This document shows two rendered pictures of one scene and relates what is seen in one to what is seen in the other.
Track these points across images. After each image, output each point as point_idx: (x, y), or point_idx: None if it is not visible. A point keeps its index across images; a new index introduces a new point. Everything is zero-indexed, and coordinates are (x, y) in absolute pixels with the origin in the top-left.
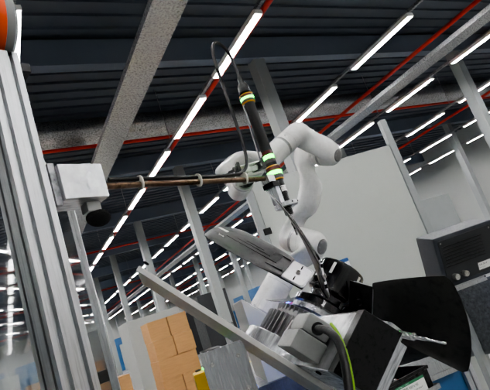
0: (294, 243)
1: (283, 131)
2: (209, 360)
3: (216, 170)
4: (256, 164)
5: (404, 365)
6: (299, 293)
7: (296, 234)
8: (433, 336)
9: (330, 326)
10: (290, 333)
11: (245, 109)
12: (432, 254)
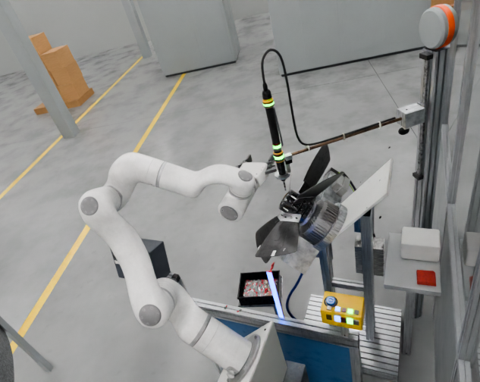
0: (175, 295)
1: (152, 158)
2: None
3: (254, 177)
4: None
5: (224, 304)
6: (312, 201)
7: (286, 189)
8: None
9: None
10: (346, 181)
11: (274, 109)
12: (163, 253)
